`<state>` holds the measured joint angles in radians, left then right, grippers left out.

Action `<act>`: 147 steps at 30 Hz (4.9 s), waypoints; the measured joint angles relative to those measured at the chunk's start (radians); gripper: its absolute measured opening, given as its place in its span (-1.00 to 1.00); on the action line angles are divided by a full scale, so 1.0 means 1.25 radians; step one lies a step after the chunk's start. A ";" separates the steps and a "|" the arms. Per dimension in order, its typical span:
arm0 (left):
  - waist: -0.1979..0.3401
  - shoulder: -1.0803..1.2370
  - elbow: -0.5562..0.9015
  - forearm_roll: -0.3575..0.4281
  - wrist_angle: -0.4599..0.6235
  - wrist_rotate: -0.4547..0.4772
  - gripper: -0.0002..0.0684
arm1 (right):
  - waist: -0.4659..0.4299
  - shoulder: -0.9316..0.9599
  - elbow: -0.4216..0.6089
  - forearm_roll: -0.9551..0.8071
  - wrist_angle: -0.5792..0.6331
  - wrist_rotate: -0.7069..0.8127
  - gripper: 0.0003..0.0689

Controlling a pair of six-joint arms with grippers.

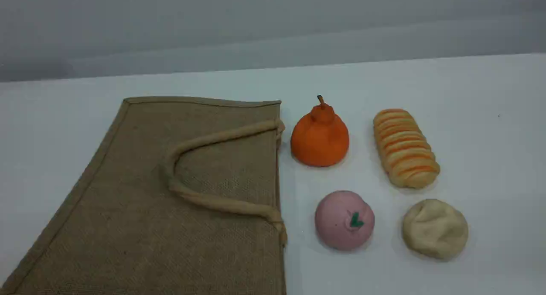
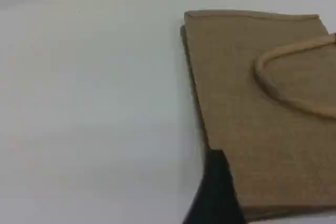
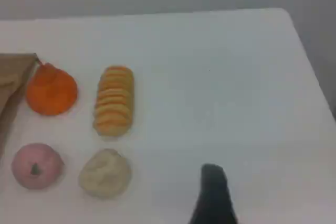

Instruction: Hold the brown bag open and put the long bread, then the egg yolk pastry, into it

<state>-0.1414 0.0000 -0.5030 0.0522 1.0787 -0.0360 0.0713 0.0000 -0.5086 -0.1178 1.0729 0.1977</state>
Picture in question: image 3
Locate orange tangerine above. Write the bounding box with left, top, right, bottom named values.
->
left=26, top=62, right=79, bottom=116

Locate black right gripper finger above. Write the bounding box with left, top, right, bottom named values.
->
left=187, top=163, right=238, bottom=224

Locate beige egg yolk pastry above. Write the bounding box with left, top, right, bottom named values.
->
left=78, top=148, right=133, bottom=198

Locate long ridged bread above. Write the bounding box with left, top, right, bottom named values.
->
left=93, top=65, right=135, bottom=138

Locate pink round fruit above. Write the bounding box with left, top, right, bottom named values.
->
left=10, top=143, right=65, bottom=190

